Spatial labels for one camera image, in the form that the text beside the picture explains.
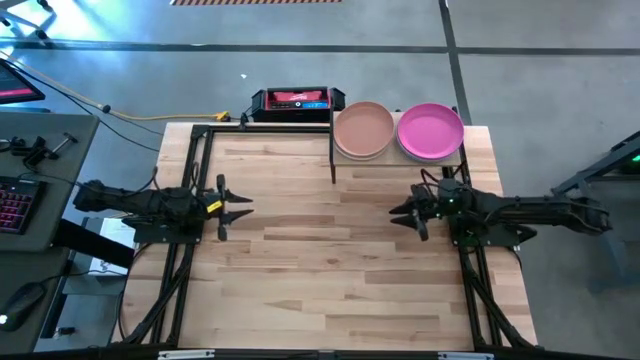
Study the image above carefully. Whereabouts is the red and black power station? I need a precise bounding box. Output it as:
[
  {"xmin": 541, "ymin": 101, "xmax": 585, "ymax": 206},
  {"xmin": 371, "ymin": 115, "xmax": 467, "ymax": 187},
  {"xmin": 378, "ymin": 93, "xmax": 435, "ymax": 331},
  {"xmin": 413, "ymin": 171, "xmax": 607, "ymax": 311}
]
[{"xmin": 249, "ymin": 85, "xmax": 347, "ymax": 124}]

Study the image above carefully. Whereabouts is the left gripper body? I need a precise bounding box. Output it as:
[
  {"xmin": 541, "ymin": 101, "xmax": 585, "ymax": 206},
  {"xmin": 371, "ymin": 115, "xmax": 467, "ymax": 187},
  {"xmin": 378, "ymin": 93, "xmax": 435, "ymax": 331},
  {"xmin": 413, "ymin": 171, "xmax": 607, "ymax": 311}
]
[{"xmin": 192, "ymin": 192, "xmax": 220, "ymax": 225}]

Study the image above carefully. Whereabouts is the terracotta plate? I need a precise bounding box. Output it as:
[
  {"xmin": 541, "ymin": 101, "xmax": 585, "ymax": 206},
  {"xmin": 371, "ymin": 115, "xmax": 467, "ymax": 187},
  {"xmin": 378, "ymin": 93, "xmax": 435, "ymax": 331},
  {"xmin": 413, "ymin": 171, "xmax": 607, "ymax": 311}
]
[{"xmin": 333, "ymin": 101, "xmax": 396, "ymax": 158}]

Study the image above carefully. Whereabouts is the chair base with casters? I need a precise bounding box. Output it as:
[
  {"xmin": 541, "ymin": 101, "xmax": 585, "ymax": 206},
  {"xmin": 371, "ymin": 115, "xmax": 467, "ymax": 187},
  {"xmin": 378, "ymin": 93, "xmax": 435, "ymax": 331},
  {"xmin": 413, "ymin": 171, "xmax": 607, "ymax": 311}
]
[{"xmin": 0, "ymin": 0, "xmax": 57, "ymax": 42}]

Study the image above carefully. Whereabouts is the silver handled tool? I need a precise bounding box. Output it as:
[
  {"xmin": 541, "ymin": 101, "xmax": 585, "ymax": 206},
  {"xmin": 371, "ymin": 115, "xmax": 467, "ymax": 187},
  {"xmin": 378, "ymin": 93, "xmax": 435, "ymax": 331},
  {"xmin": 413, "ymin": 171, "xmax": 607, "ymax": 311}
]
[{"xmin": 51, "ymin": 131, "xmax": 80, "ymax": 154}]

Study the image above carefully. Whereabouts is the wooden shelf with black legs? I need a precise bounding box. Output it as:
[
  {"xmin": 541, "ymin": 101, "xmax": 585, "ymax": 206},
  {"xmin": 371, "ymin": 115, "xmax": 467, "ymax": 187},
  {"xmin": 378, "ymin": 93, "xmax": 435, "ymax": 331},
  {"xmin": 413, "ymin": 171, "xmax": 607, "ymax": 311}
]
[{"xmin": 327, "ymin": 107, "xmax": 464, "ymax": 185}]

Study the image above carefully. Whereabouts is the grey desk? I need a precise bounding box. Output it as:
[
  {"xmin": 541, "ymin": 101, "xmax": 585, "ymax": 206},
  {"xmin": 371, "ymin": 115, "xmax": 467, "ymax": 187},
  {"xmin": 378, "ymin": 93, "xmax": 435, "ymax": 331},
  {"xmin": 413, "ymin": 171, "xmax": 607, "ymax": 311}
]
[
  {"xmin": 0, "ymin": 247, "xmax": 71, "ymax": 356},
  {"xmin": 0, "ymin": 110, "xmax": 101, "ymax": 254}
]

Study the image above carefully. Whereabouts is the yellow extension cable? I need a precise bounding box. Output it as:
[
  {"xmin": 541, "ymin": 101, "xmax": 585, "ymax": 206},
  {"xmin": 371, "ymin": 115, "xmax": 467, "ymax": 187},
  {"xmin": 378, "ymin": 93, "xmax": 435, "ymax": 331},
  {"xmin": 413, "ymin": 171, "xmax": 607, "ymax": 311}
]
[{"xmin": 0, "ymin": 47, "xmax": 231, "ymax": 124}]

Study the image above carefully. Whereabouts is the white paper sheet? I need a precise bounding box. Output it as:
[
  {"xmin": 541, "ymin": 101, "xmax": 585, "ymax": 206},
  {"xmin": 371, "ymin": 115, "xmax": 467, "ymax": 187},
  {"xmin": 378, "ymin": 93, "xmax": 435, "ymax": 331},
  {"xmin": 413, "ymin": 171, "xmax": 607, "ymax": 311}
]
[{"xmin": 88, "ymin": 216, "xmax": 137, "ymax": 278}]

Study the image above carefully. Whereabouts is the computer monitor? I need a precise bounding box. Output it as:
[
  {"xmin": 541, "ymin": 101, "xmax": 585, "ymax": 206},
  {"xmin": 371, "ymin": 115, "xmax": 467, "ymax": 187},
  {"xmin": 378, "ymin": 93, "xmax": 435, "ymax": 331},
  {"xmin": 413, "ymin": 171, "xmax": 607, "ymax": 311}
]
[{"xmin": 0, "ymin": 58, "xmax": 46, "ymax": 106}]

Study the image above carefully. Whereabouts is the black bar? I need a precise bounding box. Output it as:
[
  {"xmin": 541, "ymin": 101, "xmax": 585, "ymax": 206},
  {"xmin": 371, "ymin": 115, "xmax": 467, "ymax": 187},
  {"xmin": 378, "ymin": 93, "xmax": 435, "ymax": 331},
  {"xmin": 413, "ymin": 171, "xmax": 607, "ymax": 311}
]
[{"xmin": 51, "ymin": 218, "xmax": 137, "ymax": 270}]

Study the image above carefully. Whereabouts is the silver bracket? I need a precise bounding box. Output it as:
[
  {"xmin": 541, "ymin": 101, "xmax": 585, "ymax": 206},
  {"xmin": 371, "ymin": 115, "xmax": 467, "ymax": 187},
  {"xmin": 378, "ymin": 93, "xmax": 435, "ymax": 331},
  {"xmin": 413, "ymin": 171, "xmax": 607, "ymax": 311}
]
[
  {"xmin": 438, "ymin": 351, "xmax": 495, "ymax": 360},
  {"xmin": 158, "ymin": 349, "xmax": 216, "ymax": 360}
]

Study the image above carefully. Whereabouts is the magenta plate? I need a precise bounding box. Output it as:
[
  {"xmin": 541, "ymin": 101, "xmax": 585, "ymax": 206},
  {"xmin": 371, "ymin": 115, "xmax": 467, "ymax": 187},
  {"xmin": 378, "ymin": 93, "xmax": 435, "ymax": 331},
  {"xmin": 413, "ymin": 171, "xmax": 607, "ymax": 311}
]
[{"xmin": 396, "ymin": 102, "xmax": 465, "ymax": 160}]

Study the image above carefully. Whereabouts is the black aluminium table frame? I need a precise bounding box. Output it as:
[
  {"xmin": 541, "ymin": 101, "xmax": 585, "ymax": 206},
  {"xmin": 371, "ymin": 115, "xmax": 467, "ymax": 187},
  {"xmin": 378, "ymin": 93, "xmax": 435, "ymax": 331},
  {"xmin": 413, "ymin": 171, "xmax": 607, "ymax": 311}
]
[{"xmin": 107, "ymin": 107, "xmax": 539, "ymax": 360}]

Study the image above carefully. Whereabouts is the backlit black keyboard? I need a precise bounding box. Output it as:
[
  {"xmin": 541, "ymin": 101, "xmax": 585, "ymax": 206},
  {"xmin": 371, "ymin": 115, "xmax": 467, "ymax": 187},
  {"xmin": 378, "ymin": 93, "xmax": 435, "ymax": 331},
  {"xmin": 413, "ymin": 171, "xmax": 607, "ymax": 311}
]
[{"xmin": 0, "ymin": 174, "xmax": 47, "ymax": 236}]

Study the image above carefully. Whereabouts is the dark metal stand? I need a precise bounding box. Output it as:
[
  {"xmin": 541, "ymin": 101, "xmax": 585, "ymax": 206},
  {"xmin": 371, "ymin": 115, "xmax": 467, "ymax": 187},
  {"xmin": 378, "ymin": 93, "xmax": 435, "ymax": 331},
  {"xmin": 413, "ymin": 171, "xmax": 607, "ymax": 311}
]
[{"xmin": 552, "ymin": 128, "xmax": 640, "ymax": 294}]

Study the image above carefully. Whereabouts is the black clamp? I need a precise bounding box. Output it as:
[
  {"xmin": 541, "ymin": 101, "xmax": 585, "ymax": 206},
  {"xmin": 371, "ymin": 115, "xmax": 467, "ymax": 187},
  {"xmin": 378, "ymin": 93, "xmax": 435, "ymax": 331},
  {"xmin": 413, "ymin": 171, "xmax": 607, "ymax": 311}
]
[{"xmin": 8, "ymin": 134, "xmax": 60, "ymax": 172}]

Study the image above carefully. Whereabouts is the pale peach plate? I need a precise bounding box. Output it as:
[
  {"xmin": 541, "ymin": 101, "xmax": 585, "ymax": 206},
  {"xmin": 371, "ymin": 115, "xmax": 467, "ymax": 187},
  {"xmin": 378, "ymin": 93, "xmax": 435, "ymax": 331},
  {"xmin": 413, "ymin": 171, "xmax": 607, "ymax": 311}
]
[{"xmin": 335, "ymin": 149, "xmax": 393, "ymax": 163}]

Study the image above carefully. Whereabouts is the black computer mouse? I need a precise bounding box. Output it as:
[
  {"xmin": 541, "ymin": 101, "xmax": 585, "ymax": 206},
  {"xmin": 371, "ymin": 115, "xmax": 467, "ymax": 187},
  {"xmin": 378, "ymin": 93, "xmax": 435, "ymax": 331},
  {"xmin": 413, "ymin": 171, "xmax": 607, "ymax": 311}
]
[{"xmin": 0, "ymin": 281, "xmax": 47, "ymax": 332}]

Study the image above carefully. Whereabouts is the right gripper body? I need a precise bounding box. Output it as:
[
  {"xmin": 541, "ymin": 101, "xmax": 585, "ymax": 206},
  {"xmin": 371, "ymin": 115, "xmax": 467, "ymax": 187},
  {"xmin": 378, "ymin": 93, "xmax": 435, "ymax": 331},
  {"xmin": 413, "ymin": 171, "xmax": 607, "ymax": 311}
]
[{"xmin": 422, "ymin": 178, "xmax": 464, "ymax": 222}]

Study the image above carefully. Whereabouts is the black floor cable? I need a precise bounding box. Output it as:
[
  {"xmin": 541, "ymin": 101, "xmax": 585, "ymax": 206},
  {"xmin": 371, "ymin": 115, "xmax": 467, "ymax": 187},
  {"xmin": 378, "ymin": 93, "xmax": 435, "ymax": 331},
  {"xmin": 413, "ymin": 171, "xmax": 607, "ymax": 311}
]
[{"xmin": 4, "ymin": 59, "xmax": 162, "ymax": 152}]

